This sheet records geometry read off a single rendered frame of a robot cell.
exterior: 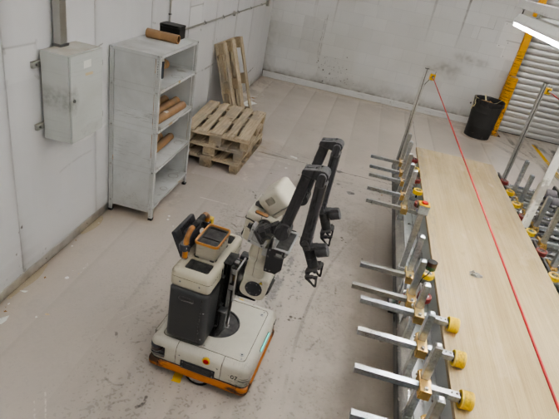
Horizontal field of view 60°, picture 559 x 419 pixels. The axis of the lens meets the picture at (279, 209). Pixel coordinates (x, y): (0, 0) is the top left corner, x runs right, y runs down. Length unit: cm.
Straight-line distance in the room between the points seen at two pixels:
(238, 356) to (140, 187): 213
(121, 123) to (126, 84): 36
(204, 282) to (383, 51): 804
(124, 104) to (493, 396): 346
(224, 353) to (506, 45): 857
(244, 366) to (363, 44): 806
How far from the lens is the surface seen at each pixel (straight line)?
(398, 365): 274
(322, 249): 247
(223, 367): 307
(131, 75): 431
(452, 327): 271
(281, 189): 255
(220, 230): 300
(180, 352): 313
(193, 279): 279
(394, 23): 1014
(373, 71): 1027
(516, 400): 260
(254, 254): 280
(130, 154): 455
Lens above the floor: 251
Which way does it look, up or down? 29 degrees down
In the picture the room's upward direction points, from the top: 12 degrees clockwise
